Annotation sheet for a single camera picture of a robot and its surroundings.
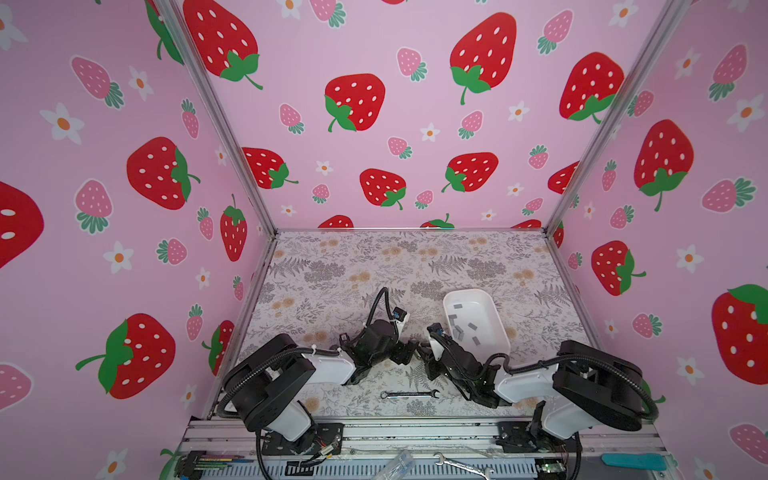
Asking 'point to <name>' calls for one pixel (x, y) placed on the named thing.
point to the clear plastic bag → (398, 468)
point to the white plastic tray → (473, 321)
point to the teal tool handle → (652, 462)
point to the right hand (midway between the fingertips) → (416, 349)
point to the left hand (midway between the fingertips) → (410, 337)
